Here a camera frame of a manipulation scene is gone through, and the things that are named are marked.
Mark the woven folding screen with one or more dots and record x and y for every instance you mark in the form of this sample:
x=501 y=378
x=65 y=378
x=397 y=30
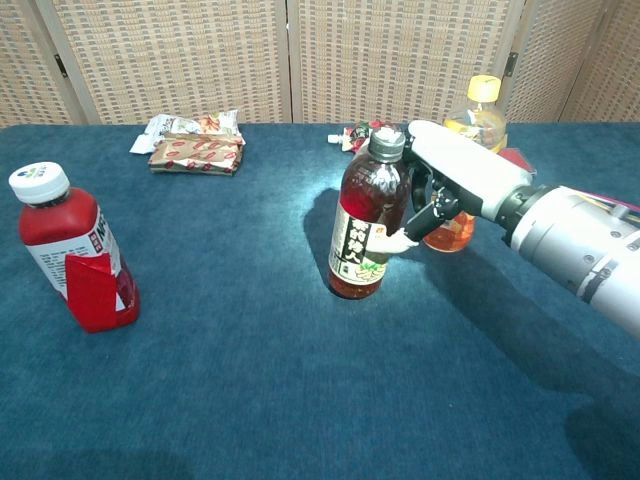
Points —
x=175 y=60

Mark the red juice bottle white cap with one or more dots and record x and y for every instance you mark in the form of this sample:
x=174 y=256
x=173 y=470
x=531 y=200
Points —
x=80 y=250

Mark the red flat box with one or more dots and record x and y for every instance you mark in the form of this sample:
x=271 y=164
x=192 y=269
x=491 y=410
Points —
x=517 y=160

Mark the brown red-printed snack pack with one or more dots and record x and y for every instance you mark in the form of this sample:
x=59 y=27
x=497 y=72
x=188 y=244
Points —
x=197 y=155

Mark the orange tea bottle yellow cap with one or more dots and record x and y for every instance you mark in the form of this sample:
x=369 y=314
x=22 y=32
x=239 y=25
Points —
x=482 y=115

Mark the dark tea bottle green cap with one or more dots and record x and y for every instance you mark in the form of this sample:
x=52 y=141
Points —
x=367 y=200

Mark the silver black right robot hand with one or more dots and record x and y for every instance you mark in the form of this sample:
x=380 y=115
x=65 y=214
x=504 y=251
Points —
x=465 y=170

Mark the white snack bag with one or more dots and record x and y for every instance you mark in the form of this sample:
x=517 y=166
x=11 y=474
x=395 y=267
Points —
x=170 y=124

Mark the pink spouted drink pouch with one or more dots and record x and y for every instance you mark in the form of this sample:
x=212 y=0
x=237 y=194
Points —
x=355 y=137

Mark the black screen hinge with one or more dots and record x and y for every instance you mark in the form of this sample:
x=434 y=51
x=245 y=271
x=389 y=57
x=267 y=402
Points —
x=511 y=64
x=60 y=65

